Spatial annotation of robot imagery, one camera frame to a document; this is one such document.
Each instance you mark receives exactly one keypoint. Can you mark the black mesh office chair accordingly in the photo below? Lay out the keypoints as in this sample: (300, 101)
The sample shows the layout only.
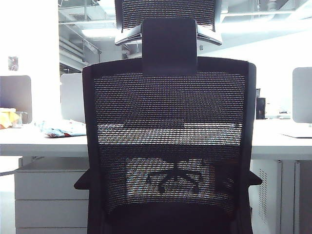
(168, 102)

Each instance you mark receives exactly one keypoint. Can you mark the black swivel chair behind desk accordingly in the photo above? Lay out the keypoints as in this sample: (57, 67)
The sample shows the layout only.
(178, 176)

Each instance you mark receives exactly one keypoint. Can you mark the white desk partition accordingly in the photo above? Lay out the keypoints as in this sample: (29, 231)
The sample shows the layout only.
(72, 97)

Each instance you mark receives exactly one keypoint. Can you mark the crumpled blue white cloth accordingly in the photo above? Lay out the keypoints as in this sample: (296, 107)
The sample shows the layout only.
(62, 129)

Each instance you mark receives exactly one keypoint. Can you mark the small black box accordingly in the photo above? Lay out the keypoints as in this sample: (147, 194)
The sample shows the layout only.
(260, 108)

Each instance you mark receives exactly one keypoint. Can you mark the white perforated desk leg panel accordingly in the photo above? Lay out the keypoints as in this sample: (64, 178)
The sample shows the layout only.
(264, 195)

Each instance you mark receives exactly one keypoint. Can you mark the clear plastic container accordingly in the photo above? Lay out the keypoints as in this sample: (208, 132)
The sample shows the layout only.
(21, 119)

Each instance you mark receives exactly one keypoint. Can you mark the white drawer cabinet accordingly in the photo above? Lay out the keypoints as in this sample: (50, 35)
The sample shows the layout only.
(48, 209)

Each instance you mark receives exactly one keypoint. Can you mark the flat white sheet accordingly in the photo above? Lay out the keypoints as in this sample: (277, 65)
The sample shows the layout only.
(298, 134)

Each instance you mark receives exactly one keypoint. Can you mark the light grey desk partition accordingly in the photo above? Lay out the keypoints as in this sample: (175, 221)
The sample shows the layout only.
(302, 95)

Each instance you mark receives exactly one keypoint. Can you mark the yellow bag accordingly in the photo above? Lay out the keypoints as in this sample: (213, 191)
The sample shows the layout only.
(7, 118)

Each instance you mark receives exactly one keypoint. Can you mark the grey wall plate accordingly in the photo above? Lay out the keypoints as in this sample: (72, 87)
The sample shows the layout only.
(13, 63)

